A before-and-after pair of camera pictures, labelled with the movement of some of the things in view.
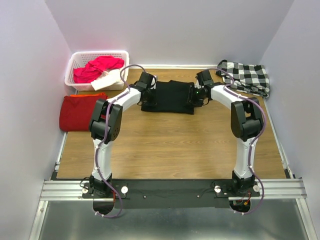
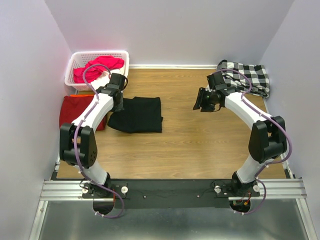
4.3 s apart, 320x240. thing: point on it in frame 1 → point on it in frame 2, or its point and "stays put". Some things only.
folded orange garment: (101, 94) stays put
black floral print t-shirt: (172, 96) → (139, 114)
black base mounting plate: (171, 193) stays put
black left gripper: (145, 97) → (119, 101)
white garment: (106, 79) stays put
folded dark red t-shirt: (77, 112) stays put
